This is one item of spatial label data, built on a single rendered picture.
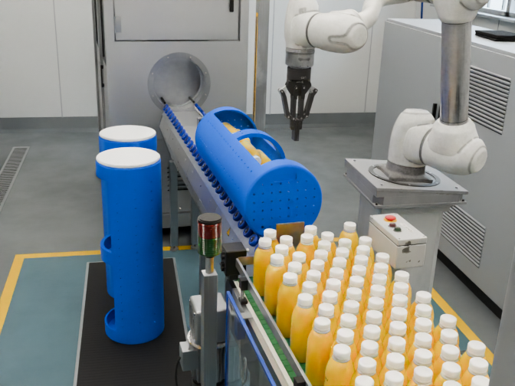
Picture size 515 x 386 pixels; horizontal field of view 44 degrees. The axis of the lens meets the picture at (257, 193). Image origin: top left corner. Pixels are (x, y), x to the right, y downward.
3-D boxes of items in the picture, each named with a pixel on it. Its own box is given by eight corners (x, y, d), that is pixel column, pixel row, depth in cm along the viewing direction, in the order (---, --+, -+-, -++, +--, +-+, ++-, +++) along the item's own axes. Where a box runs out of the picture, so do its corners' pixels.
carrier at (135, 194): (149, 308, 335) (96, 323, 320) (143, 145, 304) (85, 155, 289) (174, 333, 313) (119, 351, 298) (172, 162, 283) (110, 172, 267)
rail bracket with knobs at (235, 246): (246, 268, 218) (247, 240, 215) (251, 278, 212) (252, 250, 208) (217, 271, 216) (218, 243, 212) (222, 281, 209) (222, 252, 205)
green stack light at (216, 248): (218, 245, 174) (218, 228, 172) (224, 256, 168) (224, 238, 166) (195, 247, 172) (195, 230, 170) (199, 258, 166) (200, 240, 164)
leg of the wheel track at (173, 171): (178, 247, 438) (176, 159, 416) (179, 251, 433) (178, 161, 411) (169, 248, 437) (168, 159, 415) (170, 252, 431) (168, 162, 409)
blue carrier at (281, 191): (254, 162, 309) (254, 104, 299) (321, 237, 231) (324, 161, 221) (195, 168, 302) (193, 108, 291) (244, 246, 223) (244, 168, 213)
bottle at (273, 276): (285, 317, 189) (288, 266, 184) (263, 316, 190) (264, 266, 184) (285, 305, 196) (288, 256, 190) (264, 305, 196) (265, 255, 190)
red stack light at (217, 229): (218, 228, 172) (218, 214, 170) (224, 238, 166) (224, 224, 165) (195, 230, 170) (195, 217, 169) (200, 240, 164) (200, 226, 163)
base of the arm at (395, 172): (413, 166, 277) (415, 154, 275) (434, 183, 257) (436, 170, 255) (372, 164, 274) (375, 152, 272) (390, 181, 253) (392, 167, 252)
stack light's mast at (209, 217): (218, 265, 176) (218, 211, 170) (223, 276, 170) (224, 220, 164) (195, 268, 174) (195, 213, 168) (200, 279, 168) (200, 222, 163)
